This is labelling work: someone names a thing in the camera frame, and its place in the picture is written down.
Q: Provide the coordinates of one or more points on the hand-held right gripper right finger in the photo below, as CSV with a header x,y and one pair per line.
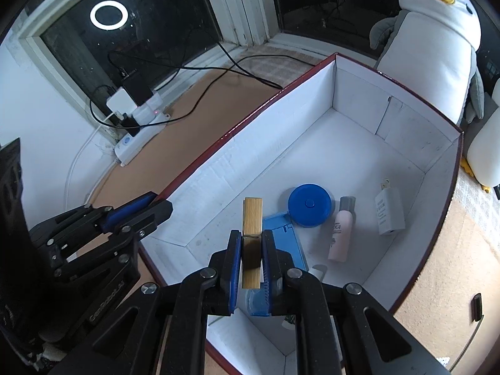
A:
x,y
267,281

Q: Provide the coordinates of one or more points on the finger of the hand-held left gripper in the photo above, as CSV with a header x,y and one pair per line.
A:
x,y
156,215
129,208

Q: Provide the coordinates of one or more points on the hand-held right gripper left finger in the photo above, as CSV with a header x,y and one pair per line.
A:
x,y
234,277

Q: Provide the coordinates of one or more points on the wooden block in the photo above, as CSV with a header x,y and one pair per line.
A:
x,y
253,215

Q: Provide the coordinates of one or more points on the pink bottle with grey cap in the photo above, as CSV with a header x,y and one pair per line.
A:
x,y
340,234

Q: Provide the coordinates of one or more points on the blue round tape measure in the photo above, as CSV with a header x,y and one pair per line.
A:
x,y
310,205

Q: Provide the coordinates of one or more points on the white plug adapter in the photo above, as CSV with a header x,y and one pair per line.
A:
x,y
388,213

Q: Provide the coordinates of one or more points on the white box red rim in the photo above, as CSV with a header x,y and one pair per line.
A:
x,y
351,152

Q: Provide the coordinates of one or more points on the blue plastic piece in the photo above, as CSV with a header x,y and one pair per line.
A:
x,y
285,242

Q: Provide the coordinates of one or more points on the white power strip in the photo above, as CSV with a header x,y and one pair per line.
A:
x,y
144,132

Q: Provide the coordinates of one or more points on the white charger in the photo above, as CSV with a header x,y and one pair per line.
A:
x,y
121,101

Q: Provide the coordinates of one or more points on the black charger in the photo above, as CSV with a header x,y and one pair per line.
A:
x,y
134,86

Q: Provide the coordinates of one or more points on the thin dark stick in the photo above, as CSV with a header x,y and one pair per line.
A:
x,y
470,340

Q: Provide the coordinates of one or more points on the small black block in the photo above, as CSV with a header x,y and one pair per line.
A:
x,y
477,306

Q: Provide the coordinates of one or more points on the small penguin plush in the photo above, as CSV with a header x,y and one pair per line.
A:
x,y
484,152

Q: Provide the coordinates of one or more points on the large penguin plush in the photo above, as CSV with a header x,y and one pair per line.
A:
x,y
429,54

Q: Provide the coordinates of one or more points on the white window frame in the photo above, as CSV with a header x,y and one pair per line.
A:
x,y
238,7

